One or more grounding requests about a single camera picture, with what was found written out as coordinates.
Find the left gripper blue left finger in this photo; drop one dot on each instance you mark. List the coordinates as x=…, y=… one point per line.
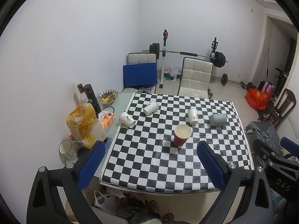
x=45, y=205

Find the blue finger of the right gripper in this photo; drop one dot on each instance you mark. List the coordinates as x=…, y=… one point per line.
x=289, y=146
x=263, y=152

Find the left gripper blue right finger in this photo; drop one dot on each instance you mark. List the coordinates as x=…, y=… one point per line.
x=255, y=205

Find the red ribbed paper cup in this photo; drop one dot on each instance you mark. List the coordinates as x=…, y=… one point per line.
x=181, y=134

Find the grey cylindrical cup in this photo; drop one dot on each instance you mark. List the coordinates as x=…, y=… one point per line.
x=218, y=119

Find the white cup with bamboo print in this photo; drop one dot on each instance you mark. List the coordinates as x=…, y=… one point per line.
x=193, y=116

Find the white cup with calligraphy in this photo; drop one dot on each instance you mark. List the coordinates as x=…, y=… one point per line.
x=127, y=120

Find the white paper cup back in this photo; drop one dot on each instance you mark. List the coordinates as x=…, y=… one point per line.
x=151, y=108

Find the grey cloth pile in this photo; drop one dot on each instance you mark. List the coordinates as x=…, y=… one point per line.
x=267, y=133

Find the dark wooden chair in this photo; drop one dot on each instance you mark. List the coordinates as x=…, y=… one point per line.
x=276, y=113

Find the red plastic bag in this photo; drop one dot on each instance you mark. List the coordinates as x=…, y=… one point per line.
x=256, y=99

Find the white ceramic mug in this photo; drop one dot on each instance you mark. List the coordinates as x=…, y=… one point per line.
x=68, y=151

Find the pink suitcase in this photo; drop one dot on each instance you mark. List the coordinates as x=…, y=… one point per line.
x=266, y=86

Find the white plastic bag under table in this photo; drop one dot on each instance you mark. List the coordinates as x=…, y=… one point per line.
x=110, y=202

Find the small dumbbell on floor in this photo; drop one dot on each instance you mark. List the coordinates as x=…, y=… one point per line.
x=225, y=80

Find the yellow snack bag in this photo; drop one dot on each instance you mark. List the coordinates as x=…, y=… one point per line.
x=84, y=126

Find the black white checkered tablecloth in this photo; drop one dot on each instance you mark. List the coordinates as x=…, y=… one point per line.
x=158, y=154

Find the barbell with black plates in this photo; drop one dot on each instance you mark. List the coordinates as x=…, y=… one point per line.
x=218, y=59

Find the orange tissue pack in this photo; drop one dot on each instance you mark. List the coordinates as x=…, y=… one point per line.
x=106, y=118

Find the white padded chair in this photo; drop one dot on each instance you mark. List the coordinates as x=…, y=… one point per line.
x=195, y=78

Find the black cylindrical bottle box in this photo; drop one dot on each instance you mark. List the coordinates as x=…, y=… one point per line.
x=92, y=99

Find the barbell rack stand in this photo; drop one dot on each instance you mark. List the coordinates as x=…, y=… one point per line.
x=165, y=37

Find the patterned snack bowl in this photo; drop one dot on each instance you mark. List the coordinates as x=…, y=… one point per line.
x=108, y=96

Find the plastic bag by rack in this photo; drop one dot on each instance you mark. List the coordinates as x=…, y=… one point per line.
x=173, y=73

